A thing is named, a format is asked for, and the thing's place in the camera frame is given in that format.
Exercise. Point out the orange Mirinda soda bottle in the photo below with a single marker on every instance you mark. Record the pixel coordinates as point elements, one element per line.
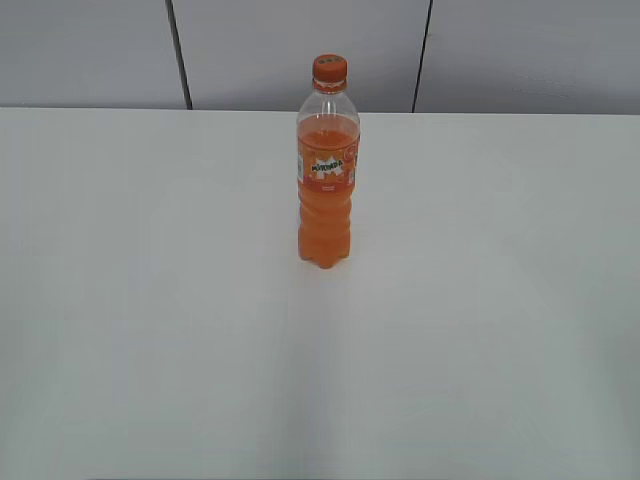
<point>328,136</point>

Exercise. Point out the orange plastic bottle cap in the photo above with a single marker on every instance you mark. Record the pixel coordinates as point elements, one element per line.
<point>330,68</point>

